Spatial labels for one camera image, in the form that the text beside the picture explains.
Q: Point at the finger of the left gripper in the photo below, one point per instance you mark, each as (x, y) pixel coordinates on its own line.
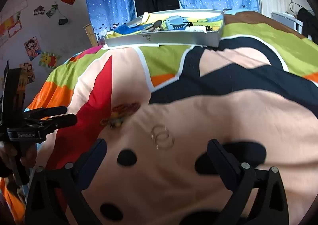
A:
(40, 113)

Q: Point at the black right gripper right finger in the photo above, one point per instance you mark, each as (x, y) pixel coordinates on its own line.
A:
(258, 196)

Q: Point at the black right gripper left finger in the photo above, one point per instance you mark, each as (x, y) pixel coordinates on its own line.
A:
(43, 205)

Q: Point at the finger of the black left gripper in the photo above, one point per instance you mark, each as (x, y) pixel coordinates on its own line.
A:
(57, 122)

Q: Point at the person's left hand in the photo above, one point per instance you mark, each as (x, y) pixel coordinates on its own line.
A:
(27, 157)

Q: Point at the colourful cartoon bed quilt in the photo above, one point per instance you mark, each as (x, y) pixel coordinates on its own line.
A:
(259, 85)

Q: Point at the blue plastic basket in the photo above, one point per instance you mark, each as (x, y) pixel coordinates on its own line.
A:
(176, 23)

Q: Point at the black clothes pile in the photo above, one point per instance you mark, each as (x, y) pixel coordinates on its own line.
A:
(310, 24)

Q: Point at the white bedside cabinet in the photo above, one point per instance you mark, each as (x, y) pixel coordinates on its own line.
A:
(288, 20)

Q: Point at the family cartoon wall poster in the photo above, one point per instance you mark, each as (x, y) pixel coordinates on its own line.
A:
(28, 67)

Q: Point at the cartoon character wall poster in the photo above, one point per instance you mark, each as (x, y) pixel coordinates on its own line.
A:
(32, 48)

